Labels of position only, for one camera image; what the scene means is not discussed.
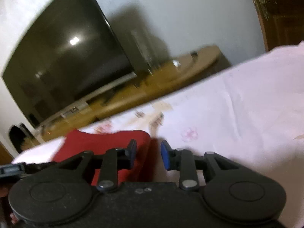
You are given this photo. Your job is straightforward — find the small white object on stand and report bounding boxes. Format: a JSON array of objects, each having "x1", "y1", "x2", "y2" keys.
[{"x1": 172, "y1": 59, "x2": 180, "y2": 68}]

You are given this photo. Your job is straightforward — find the metal door handle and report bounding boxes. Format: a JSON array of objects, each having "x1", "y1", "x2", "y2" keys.
[{"x1": 253, "y1": 0, "x2": 278, "y2": 21}]

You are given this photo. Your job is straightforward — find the large black television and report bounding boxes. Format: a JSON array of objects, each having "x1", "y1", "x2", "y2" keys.
[{"x1": 3, "y1": 0, "x2": 135, "y2": 127}]

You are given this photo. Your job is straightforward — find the floral white bed sheet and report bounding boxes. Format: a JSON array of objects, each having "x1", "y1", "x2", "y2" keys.
[{"x1": 10, "y1": 41, "x2": 304, "y2": 228}]

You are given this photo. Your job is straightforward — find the clear glass vase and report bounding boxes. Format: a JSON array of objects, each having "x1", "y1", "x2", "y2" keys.
[{"x1": 130, "y1": 28, "x2": 156, "y2": 73}]

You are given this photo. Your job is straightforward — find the silver set-top box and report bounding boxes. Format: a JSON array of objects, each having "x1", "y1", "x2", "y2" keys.
[{"x1": 60, "y1": 103, "x2": 89, "y2": 118}]

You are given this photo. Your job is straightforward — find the red cloth garment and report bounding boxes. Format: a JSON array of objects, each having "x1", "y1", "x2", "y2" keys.
[{"x1": 52, "y1": 130, "x2": 157, "y2": 183}]

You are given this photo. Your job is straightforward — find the brown wooden door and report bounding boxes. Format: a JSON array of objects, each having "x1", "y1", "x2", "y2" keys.
[{"x1": 253, "y1": 0, "x2": 303, "y2": 51}]

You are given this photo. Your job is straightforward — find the wooden TV stand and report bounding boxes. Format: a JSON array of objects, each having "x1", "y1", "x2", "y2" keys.
[{"x1": 21, "y1": 45, "x2": 231, "y2": 150}]

